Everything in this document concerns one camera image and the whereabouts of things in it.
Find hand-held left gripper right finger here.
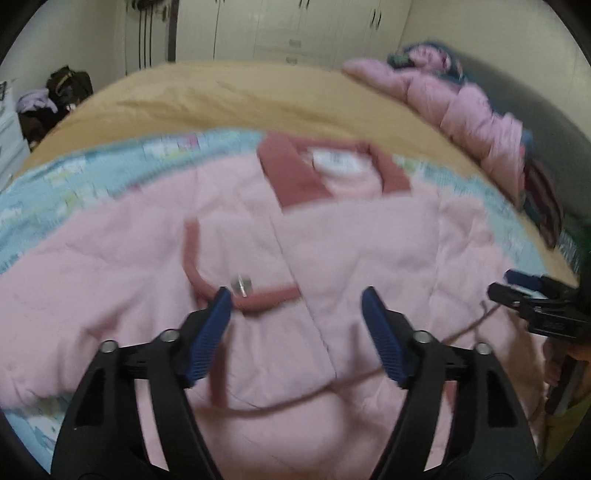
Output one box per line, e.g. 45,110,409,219
360,286,543,480

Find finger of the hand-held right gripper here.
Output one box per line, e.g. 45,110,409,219
487,282,591,340
503,270,578,296

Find grey headboard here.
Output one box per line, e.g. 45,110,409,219
462,51,591,232

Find tan bed cover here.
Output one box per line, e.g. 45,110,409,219
18,60,578,278

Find purple cloth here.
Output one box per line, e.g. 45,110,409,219
16,89,58,114

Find black backpack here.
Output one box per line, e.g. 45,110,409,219
46,66,93,107

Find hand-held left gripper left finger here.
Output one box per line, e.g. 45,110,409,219
51,286,234,480

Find pink quilted jacket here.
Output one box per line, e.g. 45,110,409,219
0,131,555,480

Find white drawer chest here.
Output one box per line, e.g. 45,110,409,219
0,80,31,185

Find dark clothes pile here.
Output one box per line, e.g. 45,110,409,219
18,108,65,148

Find bags hanging on door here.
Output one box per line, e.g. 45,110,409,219
129,0,171,14

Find pink puffy duvet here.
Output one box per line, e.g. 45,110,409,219
342,46,527,204

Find dark floral quilt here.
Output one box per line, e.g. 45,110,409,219
387,41,467,86

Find white wardrobe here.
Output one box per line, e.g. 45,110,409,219
175,0,411,70

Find dark striped cloth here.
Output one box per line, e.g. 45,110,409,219
519,157,564,250

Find white door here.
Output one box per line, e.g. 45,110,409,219
124,0,178,75

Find blue cartoon printed blanket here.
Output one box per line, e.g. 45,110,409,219
0,129,578,472

